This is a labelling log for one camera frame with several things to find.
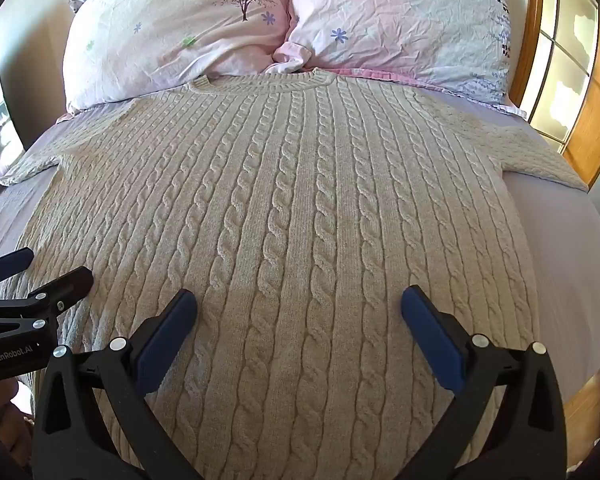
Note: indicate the wooden framed glass door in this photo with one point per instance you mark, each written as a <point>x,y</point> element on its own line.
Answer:
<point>570,55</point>

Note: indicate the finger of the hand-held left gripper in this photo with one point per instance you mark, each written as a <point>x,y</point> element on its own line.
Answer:
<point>72,281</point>
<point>11,263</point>

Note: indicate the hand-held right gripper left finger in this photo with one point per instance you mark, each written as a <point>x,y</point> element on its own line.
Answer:
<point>166,336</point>

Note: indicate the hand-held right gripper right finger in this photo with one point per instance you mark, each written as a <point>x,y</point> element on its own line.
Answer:
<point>432,336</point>

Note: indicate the person's left hand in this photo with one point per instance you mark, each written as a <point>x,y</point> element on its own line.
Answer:
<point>7,417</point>

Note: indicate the pink tree-print pillow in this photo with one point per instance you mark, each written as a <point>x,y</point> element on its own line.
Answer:
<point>180,30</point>

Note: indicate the pink floral pillow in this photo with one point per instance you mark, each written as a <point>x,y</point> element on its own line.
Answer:
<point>400,20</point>

